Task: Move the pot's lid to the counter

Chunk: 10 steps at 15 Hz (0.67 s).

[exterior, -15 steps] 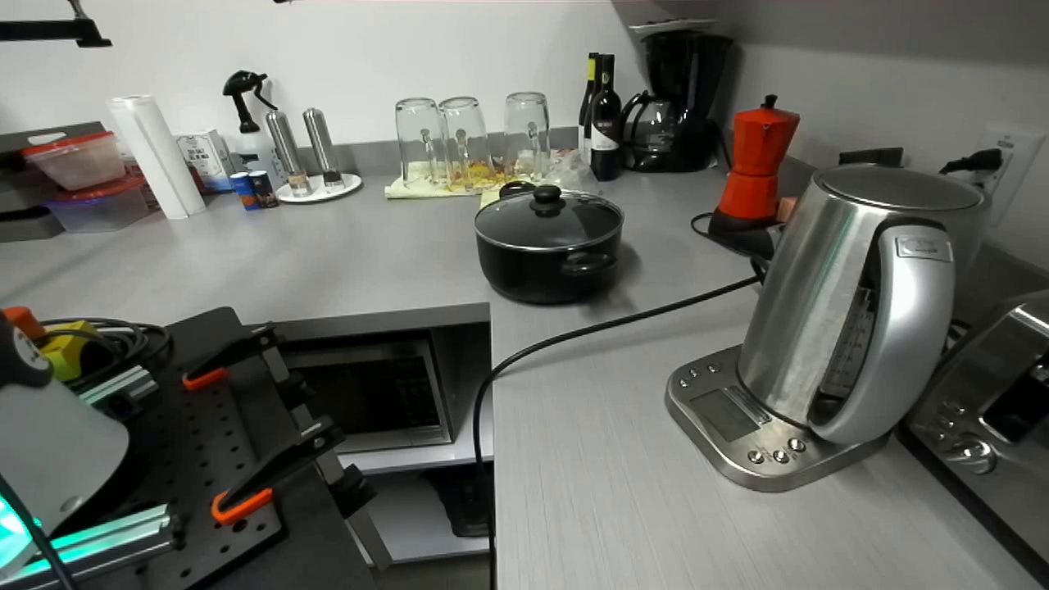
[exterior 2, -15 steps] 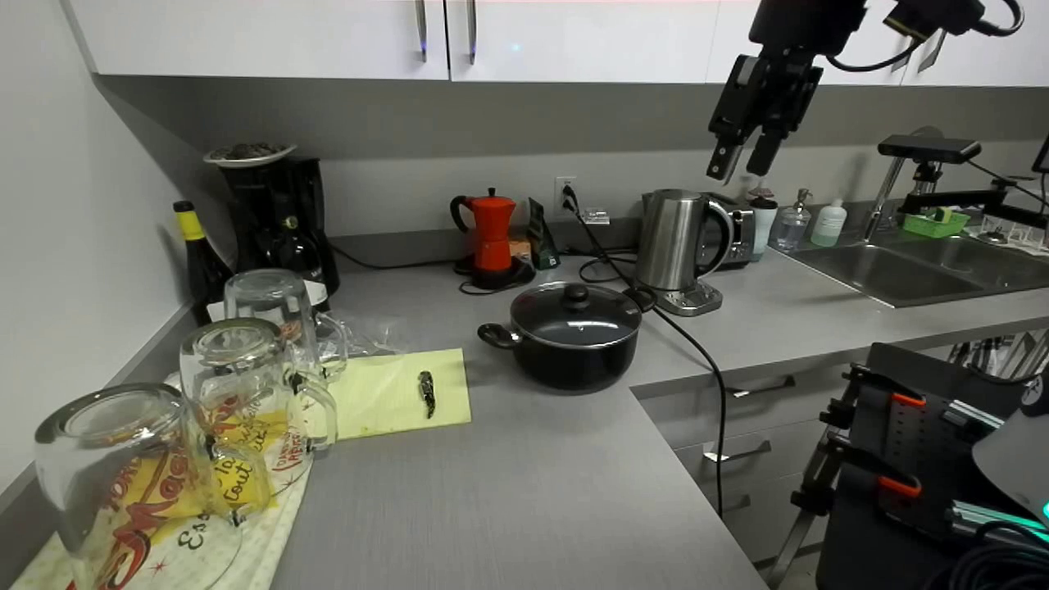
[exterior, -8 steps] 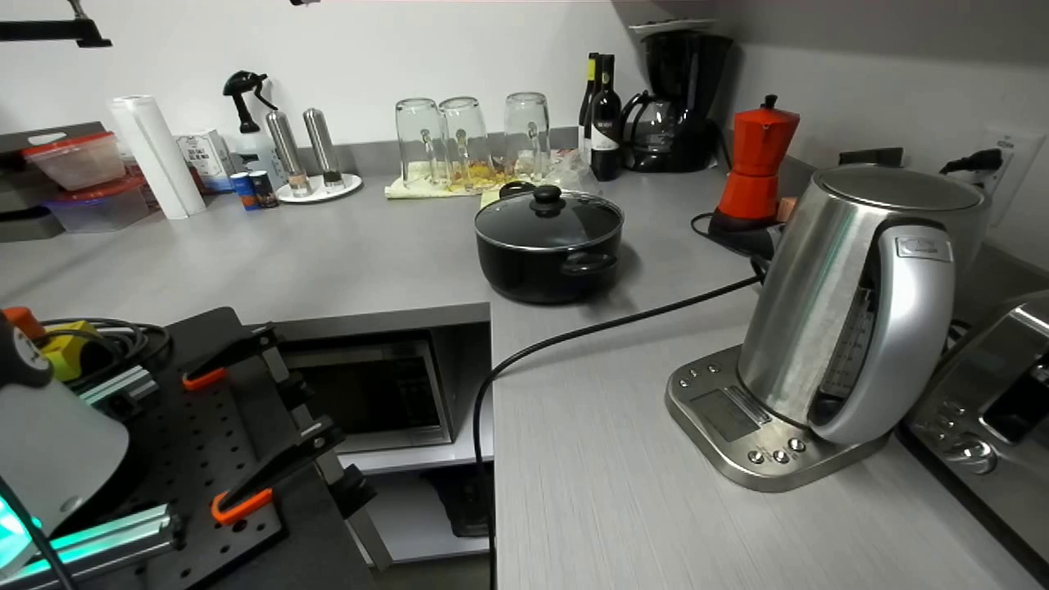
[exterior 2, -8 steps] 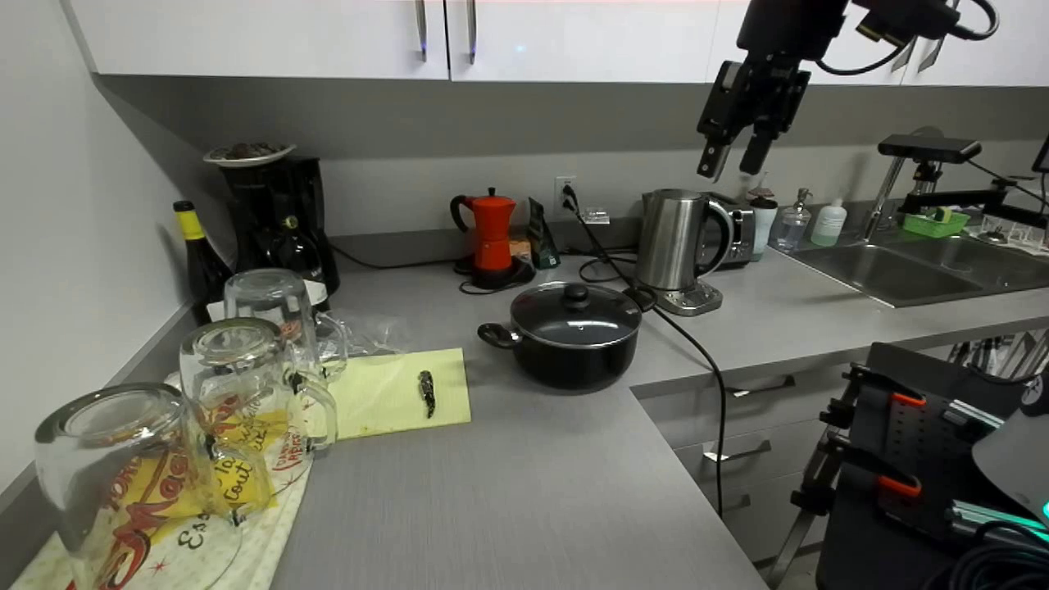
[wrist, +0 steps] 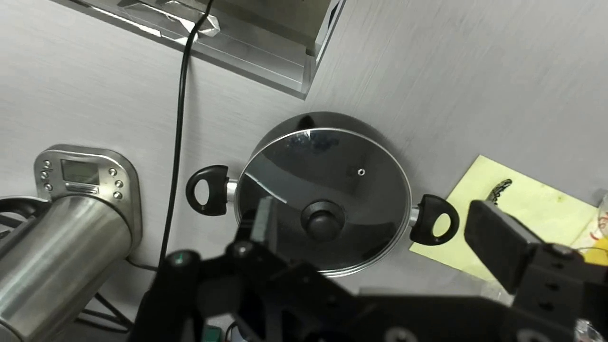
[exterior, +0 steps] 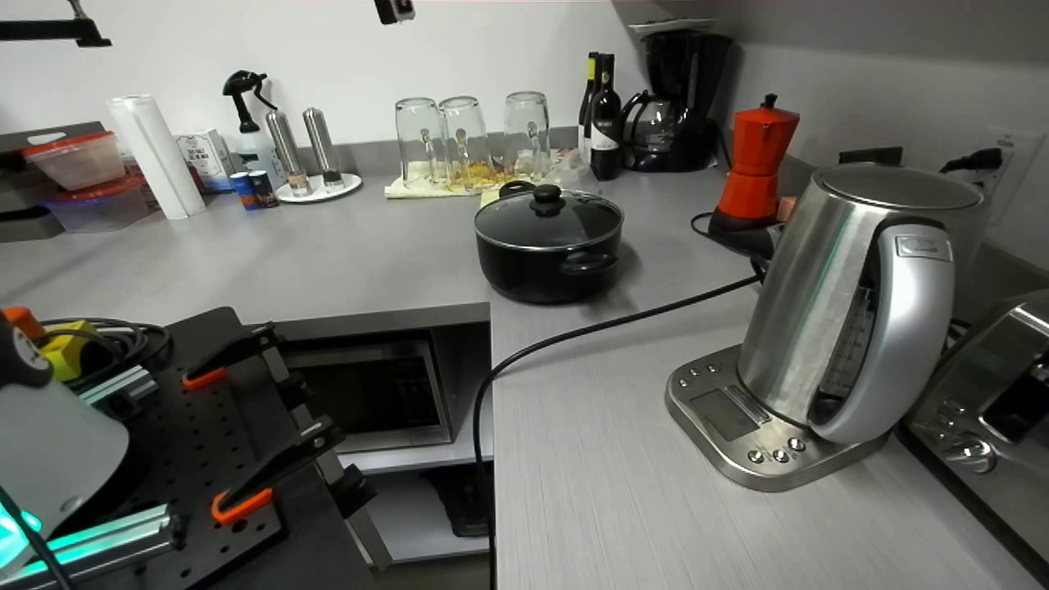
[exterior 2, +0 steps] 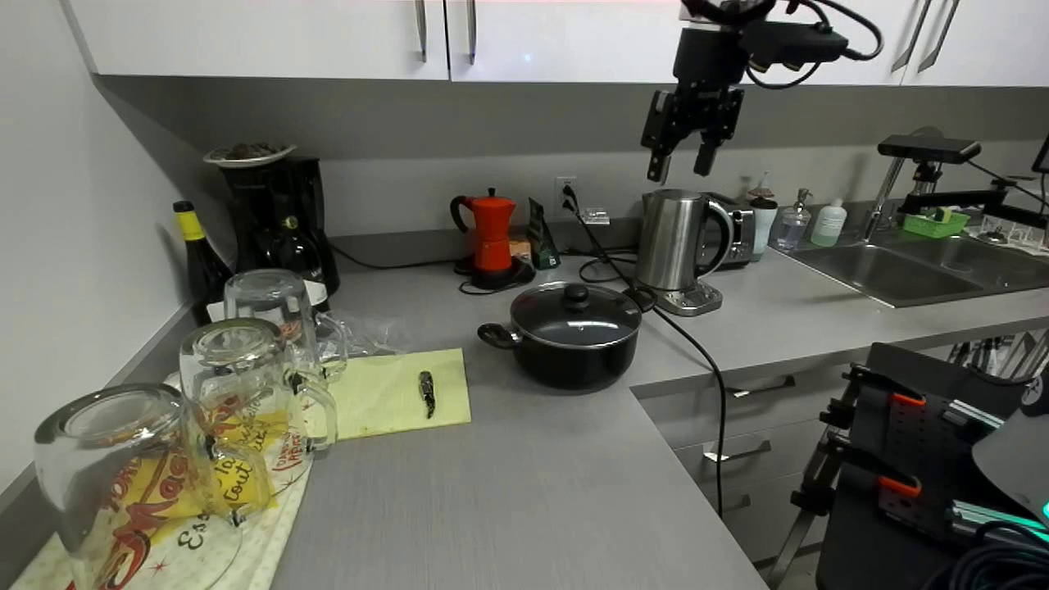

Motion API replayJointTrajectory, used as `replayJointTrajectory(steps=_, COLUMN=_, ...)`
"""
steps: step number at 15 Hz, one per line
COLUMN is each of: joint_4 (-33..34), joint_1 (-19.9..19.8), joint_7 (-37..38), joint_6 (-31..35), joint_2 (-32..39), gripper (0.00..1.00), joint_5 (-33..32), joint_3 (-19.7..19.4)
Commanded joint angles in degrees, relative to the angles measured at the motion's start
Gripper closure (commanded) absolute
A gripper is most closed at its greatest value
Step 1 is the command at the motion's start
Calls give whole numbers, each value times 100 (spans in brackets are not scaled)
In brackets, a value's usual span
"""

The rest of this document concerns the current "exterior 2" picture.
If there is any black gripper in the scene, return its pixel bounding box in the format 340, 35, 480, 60
638, 23, 751, 185

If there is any glass pot lid black knob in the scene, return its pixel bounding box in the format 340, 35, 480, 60
509, 279, 646, 354

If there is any red moka pot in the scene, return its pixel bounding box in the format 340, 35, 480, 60
450, 185, 520, 274

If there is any black cooking pot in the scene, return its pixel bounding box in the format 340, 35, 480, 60
474, 279, 646, 395

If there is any stainless steel electric kettle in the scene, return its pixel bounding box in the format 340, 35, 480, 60
635, 185, 733, 294

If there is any clear soap dispenser bottle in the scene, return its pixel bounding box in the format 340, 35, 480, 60
767, 185, 818, 260

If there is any white green soap bottle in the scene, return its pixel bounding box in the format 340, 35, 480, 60
809, 192, 852, 248

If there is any steel kettle base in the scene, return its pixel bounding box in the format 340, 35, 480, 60
643, 279, 727, 320

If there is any green dish brush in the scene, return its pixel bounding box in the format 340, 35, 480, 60
524, 192, 564, 274

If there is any green sponge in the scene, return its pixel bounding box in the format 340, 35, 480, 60
898, 205, 976, 241

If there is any stainless steel sink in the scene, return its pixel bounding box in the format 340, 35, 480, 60
794, 231, 1049, 311

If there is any black orange bar clamp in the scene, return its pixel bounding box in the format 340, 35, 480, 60
785, 430, 927, 521
816, 364, 934, 435

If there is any small black utensil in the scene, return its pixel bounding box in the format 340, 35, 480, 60
414, 368, 441, 424

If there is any pale yellow mat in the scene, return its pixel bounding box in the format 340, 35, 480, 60
325, 345, 474, 447

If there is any black drip coffee maker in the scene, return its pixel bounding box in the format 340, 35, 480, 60
199, 141, 343, 306

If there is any small upturned clear glass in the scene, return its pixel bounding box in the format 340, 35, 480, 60
219, 266, 322, 377

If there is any dark wine bottle yellow cap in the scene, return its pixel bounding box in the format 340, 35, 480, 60
171, 197, 232, 329

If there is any upturned clear glass mug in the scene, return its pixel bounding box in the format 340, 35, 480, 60
178, 313, 313, 516

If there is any printed yellow red dish towel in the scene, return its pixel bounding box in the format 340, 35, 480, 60
8, 430, 322, 590

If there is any large upturned clear glass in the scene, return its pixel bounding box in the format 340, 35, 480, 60
28, 381, 249, 590

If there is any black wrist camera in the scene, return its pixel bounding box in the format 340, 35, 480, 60
745, 20, 852, 72

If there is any wall power outlet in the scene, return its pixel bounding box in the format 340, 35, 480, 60
554, 172, 582, 215

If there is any black power cable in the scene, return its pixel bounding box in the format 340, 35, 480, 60
559, 183, 733, 525

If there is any black camera on stand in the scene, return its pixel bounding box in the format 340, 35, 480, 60
864, 130, 1049, 246

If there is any metal drawer handle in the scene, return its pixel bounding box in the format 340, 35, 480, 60
699, 435, 775, 467
727, 374, 802, 403

